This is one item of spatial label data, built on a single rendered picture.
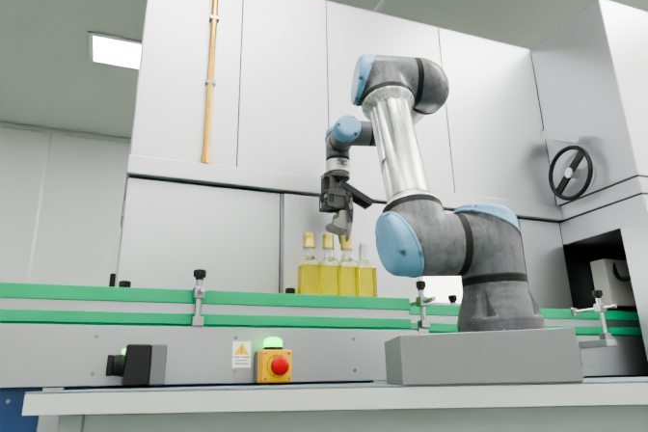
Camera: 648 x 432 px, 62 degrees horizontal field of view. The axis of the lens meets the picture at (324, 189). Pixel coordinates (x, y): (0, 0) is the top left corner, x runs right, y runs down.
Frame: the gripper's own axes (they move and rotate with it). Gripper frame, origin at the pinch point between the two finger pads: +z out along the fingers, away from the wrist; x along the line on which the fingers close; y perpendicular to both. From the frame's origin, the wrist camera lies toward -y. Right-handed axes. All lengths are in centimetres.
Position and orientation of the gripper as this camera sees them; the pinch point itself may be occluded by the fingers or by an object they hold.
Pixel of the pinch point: (345, 238)
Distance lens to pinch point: 162.3
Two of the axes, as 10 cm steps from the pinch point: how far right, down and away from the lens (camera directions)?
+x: 3.6, -3.1, -8.8
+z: 0.1, 9.4, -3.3
